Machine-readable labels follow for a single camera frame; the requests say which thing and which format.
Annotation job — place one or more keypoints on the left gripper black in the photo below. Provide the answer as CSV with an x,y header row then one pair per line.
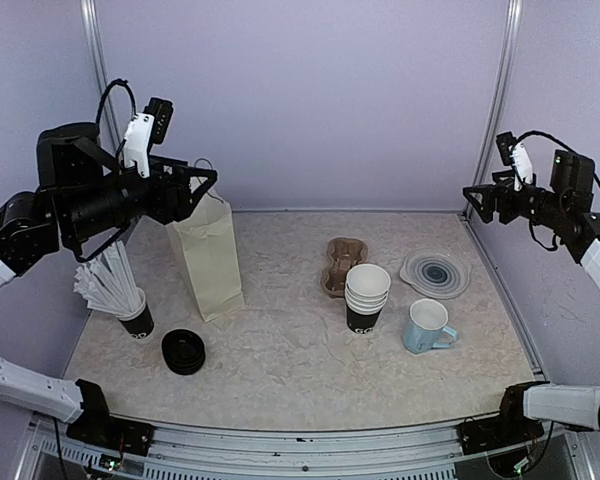
x,y
179,205

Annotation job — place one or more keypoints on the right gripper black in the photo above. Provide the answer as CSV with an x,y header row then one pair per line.
x,y
504,187

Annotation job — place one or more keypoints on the stack of paper cups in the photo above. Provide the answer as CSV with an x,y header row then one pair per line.
x,y
366,293

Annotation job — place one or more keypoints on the stack of black lids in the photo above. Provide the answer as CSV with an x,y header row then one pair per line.
x,y
183,351

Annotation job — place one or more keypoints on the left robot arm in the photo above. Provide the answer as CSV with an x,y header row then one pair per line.
x,y
82,192

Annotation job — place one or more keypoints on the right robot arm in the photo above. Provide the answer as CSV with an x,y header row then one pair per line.
x,y
565,209

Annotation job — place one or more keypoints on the beige paper bag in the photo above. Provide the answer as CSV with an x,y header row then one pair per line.
x,y
206,257

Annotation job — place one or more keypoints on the grey swirl silicone lid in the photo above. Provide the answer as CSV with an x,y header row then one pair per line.
x,y
435,274

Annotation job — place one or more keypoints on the light blue ceramic mug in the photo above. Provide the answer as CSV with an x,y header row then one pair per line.
x,y
427,327

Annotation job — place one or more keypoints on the bundle of white straws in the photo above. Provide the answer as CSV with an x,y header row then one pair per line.
x,y
108,285

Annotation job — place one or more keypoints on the brown pulp cup carrier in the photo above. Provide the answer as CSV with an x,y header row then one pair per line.
x,y
343,254

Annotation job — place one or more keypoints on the black cup holding straws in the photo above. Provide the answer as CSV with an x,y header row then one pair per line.
x,y
139,323

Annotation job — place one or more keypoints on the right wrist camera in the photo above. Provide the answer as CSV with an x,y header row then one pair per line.
x,y
513,153

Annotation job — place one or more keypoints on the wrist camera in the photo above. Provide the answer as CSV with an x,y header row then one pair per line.
x,y
513,153
143,131

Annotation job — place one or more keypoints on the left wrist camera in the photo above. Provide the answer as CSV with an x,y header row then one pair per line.
x,y
143,131

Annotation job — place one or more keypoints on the right aluminium corner post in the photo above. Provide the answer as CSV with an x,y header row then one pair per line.
x,y
499,97

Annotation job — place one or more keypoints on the aluminium corner post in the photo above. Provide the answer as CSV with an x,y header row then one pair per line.
x,y
499,97
90,20

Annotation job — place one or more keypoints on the left aluminium corner post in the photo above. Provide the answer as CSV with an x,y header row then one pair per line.
x,y
90,20

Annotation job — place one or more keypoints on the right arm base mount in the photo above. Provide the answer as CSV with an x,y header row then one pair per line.
x,y
508,427

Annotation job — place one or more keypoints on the aluminium front rail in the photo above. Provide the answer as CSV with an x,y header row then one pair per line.
x,y
186,452

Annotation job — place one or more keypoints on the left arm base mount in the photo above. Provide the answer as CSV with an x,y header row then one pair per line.
x,y
96,426

